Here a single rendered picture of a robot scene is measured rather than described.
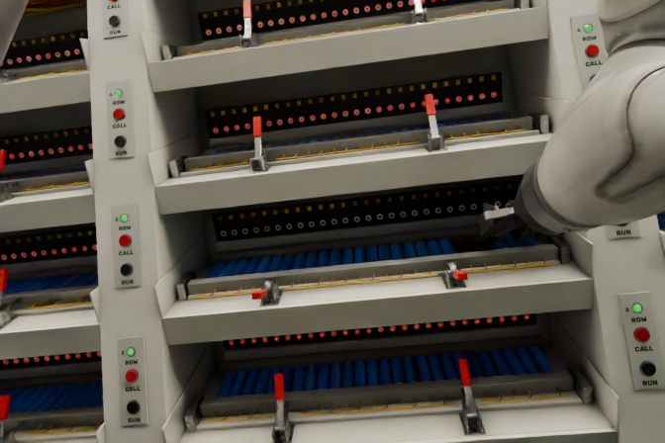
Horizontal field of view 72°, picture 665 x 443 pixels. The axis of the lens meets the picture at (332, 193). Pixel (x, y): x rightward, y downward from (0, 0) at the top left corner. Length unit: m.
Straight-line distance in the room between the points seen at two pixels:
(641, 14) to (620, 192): 0.15
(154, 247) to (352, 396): 0.37
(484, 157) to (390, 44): 0.22
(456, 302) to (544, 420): 0.20
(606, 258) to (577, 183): 0.33
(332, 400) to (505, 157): 0.44
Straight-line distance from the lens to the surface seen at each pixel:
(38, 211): 0.84
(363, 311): 0.67
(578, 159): 0.39
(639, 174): 0.37
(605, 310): 0.72
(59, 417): 0.92
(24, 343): 0.86
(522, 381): 0.77
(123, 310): 0.76
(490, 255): 0.72
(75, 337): 0.81
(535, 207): 0.50
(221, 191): 0.70
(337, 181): 0.67
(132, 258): 0.75
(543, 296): 0.70
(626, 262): 0.73
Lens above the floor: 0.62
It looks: 7 degrees up
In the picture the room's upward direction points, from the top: 6 degrees counter-clockwise
